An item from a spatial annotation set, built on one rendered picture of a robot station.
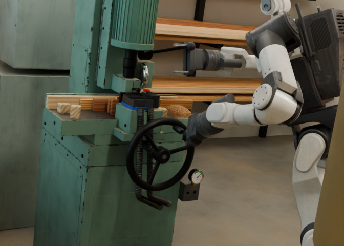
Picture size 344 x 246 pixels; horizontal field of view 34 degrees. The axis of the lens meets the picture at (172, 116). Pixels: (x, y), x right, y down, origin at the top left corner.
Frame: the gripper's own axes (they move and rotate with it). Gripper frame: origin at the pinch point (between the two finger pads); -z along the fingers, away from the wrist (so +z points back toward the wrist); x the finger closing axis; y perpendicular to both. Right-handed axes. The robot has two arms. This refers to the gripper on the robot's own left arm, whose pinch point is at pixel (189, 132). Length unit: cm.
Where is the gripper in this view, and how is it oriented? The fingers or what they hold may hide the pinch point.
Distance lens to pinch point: 203.6
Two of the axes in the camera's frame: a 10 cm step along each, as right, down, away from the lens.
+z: 4.9, -2.6, -8.3
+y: -8.6, -2.9, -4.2
